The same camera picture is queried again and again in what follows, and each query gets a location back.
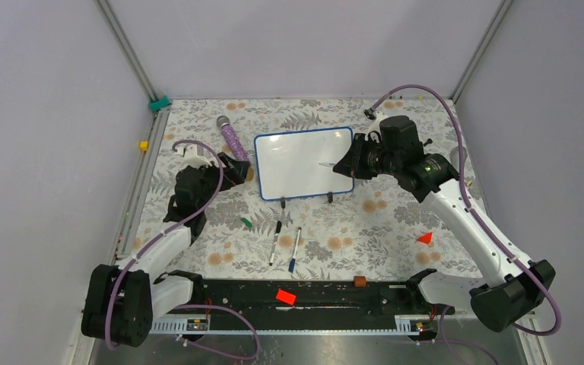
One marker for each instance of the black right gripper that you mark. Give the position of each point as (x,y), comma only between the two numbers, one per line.
(351,164)

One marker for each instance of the red triangular block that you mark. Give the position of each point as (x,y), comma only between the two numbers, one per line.
(426,239)

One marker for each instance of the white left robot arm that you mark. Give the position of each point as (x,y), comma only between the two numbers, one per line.
(124,299)

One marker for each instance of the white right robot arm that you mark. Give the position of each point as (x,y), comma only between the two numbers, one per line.
(512,284)

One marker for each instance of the brown small block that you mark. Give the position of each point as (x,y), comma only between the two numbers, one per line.
(359,281)

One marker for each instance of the silver microphone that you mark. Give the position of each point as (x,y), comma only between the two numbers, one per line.
(458,157)

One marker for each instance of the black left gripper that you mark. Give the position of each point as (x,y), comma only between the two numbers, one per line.
(234,172)

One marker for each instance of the purple glitter microphone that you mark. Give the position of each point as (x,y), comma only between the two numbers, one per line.
(231,138)

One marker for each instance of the blue whiteboard marker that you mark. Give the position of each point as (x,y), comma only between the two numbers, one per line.
(293,258)

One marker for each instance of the blue framed whiteboard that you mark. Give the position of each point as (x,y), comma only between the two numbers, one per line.
(287,163)

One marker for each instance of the floral patterned table mat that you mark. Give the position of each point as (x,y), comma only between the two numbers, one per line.
(370,231)

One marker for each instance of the teal corner clamp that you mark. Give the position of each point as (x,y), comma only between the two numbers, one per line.
(157,105)

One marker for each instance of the black whiteboard marker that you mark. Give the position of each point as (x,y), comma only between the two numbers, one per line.
(274,243)

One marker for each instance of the green marker cap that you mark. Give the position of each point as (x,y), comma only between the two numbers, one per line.
(246,222)

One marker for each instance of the yellow small cube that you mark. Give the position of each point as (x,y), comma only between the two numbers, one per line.
(144,146)

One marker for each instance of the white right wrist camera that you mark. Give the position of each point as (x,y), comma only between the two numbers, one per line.
(375,117)

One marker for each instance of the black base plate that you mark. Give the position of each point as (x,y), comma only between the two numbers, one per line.
(333,307)

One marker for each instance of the red flat card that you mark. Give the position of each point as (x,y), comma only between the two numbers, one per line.
(285,297)

